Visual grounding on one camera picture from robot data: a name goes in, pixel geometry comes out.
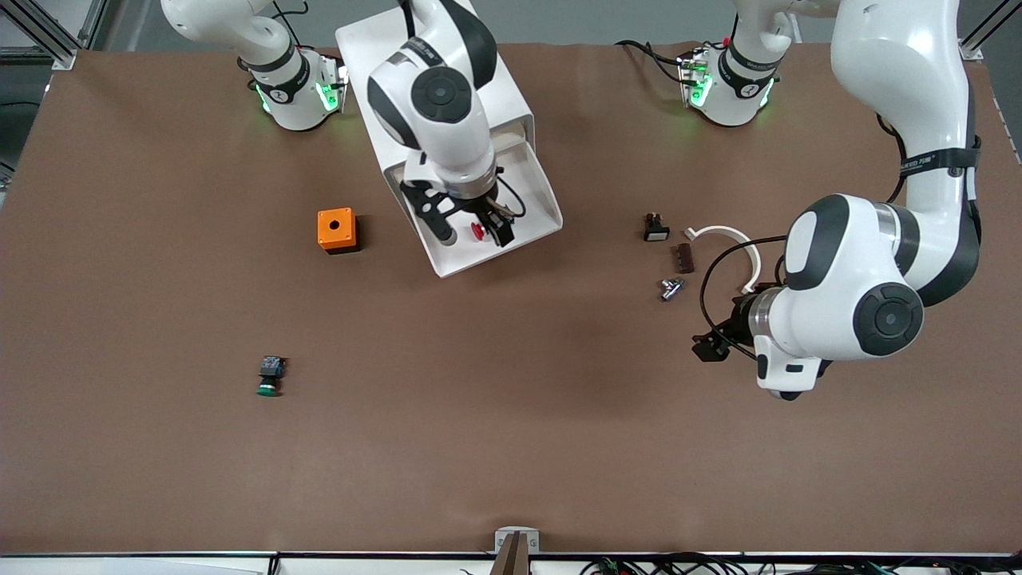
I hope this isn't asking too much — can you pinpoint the white table edge rail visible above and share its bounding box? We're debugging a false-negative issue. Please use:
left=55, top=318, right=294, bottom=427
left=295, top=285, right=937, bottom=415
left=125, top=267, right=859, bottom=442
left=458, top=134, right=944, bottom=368
left=0, top=551, right=1022, bottom=575

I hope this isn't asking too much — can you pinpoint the white cabinet drawer dark label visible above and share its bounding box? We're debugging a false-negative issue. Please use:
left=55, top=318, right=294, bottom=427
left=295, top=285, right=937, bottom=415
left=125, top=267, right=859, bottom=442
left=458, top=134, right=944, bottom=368
left=385, top=116, right=564, bottom=279

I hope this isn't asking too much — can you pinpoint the green push button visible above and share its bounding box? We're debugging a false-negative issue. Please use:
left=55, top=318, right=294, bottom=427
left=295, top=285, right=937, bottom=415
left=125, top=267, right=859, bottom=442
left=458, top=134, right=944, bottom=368
left=255, top=355, right=288, bottom=398

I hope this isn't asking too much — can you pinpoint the aluminium frame profile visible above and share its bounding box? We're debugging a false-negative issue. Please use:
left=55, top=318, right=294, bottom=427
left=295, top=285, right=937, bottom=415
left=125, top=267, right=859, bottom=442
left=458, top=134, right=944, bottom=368
left=0, top=0, right=109, bottom=71
left=956, top=0, right=1022, bottom=61

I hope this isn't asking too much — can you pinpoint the white curved plastic bracket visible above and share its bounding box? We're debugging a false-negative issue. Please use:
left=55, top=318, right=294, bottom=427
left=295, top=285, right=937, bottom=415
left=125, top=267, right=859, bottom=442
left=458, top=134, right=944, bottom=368
left=684, top=225, right=763, bottom=296

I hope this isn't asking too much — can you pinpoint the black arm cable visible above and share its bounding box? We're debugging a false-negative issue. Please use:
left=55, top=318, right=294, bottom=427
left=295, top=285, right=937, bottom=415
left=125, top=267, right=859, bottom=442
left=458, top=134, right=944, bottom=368
left=491, top=164, right=529, bottom=221
left=700, top=235, right=788, bottom=362

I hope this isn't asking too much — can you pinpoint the white drawer cabinet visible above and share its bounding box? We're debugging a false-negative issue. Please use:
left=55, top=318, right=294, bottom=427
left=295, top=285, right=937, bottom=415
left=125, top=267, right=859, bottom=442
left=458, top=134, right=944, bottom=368
left=335, top=0, right=535, bottom=240

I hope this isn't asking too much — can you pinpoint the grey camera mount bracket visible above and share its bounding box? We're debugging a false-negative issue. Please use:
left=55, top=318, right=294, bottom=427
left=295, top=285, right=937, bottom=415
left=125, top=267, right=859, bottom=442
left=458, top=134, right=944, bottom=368
left=495, top=527, right=541, bottom=554

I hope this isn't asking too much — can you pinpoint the brown mount bar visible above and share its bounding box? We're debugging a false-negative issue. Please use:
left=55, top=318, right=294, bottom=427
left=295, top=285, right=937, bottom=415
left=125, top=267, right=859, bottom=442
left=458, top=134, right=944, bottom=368
left=489, top=533, right=532, bottom=575

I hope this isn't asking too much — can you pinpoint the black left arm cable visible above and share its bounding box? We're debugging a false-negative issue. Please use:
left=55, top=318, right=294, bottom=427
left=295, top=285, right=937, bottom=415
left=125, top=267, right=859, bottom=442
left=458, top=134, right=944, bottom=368
left=700, top=235, right=788, bottom=362

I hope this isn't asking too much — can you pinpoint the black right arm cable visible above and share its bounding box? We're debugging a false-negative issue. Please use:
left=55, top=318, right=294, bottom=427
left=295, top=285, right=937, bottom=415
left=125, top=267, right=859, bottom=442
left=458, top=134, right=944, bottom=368
left=491, top=164, right=529, bottom=221

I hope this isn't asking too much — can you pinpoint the black base cable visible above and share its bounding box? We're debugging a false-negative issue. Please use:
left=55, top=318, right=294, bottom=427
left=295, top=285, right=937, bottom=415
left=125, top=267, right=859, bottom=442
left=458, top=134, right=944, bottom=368
left=271, top=0, right=316, bottom=50
left=615, top=38, right=689, bottom=85

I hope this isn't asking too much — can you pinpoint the orange button enclosure box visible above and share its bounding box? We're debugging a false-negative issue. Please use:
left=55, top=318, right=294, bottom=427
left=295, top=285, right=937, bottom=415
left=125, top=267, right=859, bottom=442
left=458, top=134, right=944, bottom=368
left=317, top=208, right=361, bottom=255

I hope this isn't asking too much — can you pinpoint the black cable bundle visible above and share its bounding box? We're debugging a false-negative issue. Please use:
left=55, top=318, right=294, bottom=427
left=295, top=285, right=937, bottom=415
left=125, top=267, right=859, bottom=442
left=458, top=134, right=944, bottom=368
left=579, top=553, right=1022, bottom=575

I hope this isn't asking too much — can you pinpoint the brown table cover sheet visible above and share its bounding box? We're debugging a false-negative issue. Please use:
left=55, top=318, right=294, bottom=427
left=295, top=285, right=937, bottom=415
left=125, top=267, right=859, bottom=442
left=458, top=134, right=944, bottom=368
left=0, top=40, right=1022, bottom=556

